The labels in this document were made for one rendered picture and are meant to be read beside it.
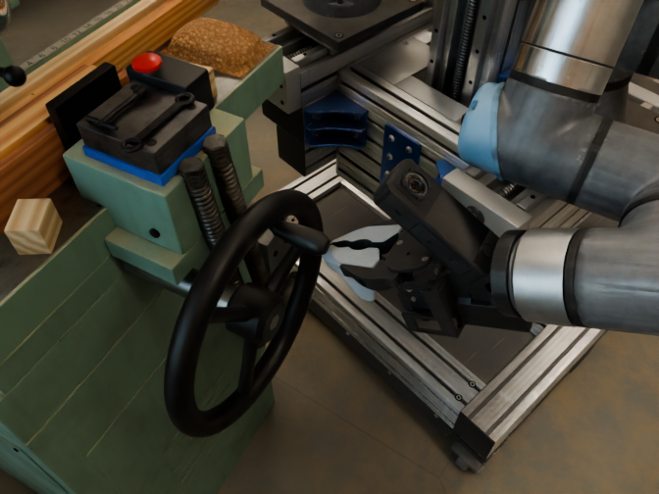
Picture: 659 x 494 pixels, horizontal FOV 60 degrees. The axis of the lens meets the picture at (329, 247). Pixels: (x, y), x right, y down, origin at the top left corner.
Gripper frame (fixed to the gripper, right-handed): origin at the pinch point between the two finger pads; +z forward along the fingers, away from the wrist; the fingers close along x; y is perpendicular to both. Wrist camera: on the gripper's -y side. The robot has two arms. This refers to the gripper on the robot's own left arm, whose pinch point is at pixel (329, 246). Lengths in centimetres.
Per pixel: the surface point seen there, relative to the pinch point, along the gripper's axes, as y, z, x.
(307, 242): -2.7, -0.3, -2.5
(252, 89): -10.4, 23.0, 20.6
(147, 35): -22.2, 34.0, 17.8
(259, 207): -7.4, 2.8, -3.0
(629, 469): 105, -4, 44
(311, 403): 70, 59, 20
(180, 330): -3.9, 4.1, -16.1
